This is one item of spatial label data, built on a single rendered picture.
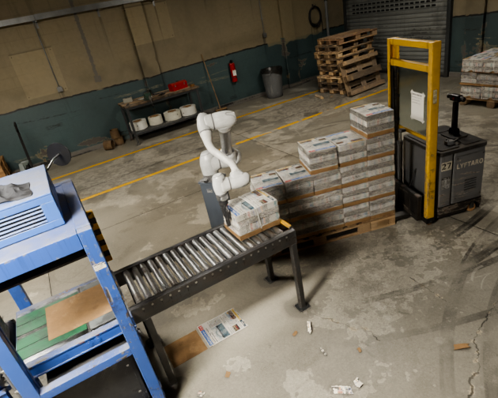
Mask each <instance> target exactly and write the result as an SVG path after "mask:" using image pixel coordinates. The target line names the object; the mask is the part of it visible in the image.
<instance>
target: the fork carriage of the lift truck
mask: <svg viewBox="0 0 498 398"><path fill-rule="evenodd" d="M394 180H395V185H394V186H395V189H394V190H395V202H396V203H397V204H398V207H400V208H401V209H402V210H406V211H407V212H408V213H409V215H410V216H412V217H413V218H414V219H415V220H416V221H418V220H421V203H422V196H421V195H420V194H419V193H417V192H416V191H414V190H412V189H411V188H409V187H408V186H407V185H406V184H404V183H403V182H401V181H399V180H398V179H396V178H394Z"/></svg>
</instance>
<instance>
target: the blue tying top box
mask: <svg viewBox="0 0 498 398"><path fill-rule="evenodd" d="M27 182H29V183H30V187H29V189H30V190H31V191H32V196H30V197H26V198H24V199H21V200H17V201H4V202H1V203H0V248H2V247H5V246H8V245H11V244H13V243H15V242H19V241H21V240H23V239H26V238H29V237H32V236H33V235H38V234H39V233H42V232H45V231H48V230H50V229H52V228H55V227H58V226H61V225H63V224H65V220H64V218H63V214H62V209H61V206H60V204H59V200H58V195H57V192H56V189H55V186H54V184H53V182H52V181H51V178H50V175H49V174H48V172H47V170H46V168H45V165H44V164H43V165H40V166H38V167H34V168H31V169H28V170H25V171H21V172H18V173H16V174H13V175H8V176H6V177H3V178H0V185H3V186H4V185H8V184H10V183H13V184H18V185H19V184H24V183H27Z"/></svg>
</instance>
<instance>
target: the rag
mask: <svg viewBox="0 0 498 398"><path fill-rule="evenodd" d="M29 187H30V183H29V182H27V183H24V184H19V185H18V184H13V183H10V184H8V185H4V186H3V185H0V203H1V202H4V201H17V200H21V199H24V198H26V197H30V196H32V191H31V190H30V189H29Z"/></svg>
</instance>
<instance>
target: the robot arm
mask: <svg viewBox="0 0 498 398"><path fill-rule="evenodd" d="M236 123H237V119H236V114H235V112H234V111H218V112H215V113H212V114H209V115H208V114H207V113H204V112H202V113H200V114H198V117H197V127H198V132H199V134H200V136H201V138H202V140H203V143H204V145H205V147H206V148H207V150H205V151H203V152H202V153H201V155H200V167H201V170H202V174H203V178H202V179H200V182H204V183H207V182H213V190H214V192H215V194H216V196H217V200H218V202H219V205H220V207H221V211H222V213H223V216H224V218H225V221H226V224H227V227H229V226H231V223H230V219H231V218H230V209H228V206H227V204H228V192H227V191H229V190H234V189H239V188H242V187H244V186H247V185H248V184H249V183H250V182H251V176H250V175H249V174H248V173H247V172H243V171H242V170H240V169H239V168H238V166H237V164H238V163H239V162H240V161H241V160H242V156H241V153H240V151H239V150H238V149H235V148H233V147H232V137H231V128H232V127H233V126H234V125H235V124H236ZM213 130H218V131H219V136H220V141H221V150H219V149H217V148H216V147H215V146H214V144H213V137H212V131H213ZM226 167H230V168H231V173H230V176H228V177H225V176H224V173H219V171H218V170H220V169H221V168H226Z"/></svg>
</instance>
